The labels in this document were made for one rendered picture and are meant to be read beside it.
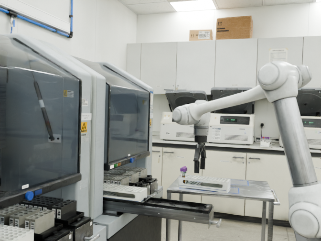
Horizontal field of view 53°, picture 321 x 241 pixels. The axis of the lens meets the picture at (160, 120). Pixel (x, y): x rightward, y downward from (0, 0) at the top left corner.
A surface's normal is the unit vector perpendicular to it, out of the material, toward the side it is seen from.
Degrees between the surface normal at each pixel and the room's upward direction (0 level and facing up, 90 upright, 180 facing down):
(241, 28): 90
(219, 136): 88
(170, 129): 90
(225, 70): 90
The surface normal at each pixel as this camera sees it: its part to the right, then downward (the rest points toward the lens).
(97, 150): 0.95, 0.04
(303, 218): -0.66, 0.18
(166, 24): -0.31, 0.02
